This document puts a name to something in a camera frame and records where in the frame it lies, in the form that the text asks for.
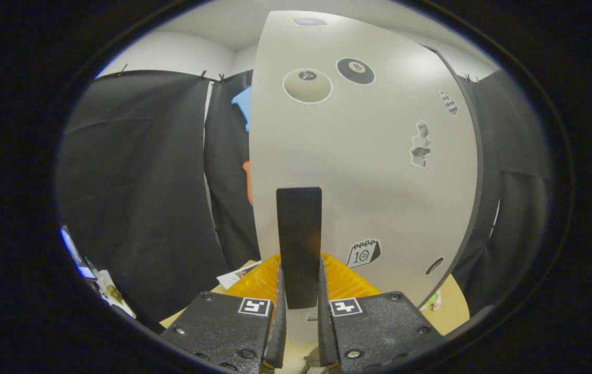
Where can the black backdrop cloth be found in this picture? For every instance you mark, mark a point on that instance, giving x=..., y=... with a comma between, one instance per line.
x=145, y=182

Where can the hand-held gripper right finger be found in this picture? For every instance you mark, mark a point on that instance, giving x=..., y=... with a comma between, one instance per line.
x=325, y=337

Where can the beige shoe cabinet door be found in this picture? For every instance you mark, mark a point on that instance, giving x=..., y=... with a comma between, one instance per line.
x=368, y=156

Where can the white book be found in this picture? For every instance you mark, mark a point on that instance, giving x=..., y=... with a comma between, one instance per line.
x=236, y=275

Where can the white printed packet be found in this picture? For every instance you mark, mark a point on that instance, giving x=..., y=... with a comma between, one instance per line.
x=103, y=288

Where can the green and pink plush toy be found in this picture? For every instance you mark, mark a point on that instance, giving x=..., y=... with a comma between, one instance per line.
x=432, y=301

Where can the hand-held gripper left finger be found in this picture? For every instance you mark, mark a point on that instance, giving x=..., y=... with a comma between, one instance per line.
x=276, y=337

